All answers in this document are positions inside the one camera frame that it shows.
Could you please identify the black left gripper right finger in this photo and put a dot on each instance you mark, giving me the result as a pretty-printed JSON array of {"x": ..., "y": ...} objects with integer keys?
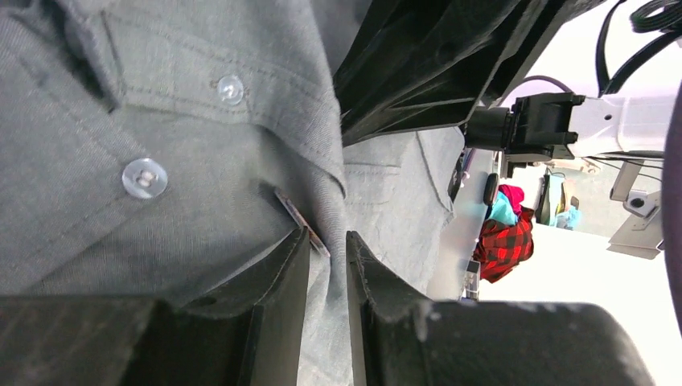
[{"x": 401, "y": 337}]

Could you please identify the grey button-up shirt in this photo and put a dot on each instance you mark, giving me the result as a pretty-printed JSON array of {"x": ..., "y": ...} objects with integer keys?
[{"x": 142, "y": 143}]

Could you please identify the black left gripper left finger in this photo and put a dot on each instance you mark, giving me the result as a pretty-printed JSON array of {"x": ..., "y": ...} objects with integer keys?
[{"x": 245, "y": 332}]

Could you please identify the teal cloth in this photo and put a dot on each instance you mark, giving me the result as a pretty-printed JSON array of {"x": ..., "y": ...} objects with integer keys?
[{"x": 501, "y": 211}]

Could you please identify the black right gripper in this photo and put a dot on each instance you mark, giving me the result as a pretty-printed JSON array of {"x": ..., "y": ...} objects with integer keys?
[{"x": 418, "y": 65}]

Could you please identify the red plaid cloth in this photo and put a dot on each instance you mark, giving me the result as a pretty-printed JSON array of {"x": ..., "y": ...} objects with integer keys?
[{"x": 501, "y": 248}]

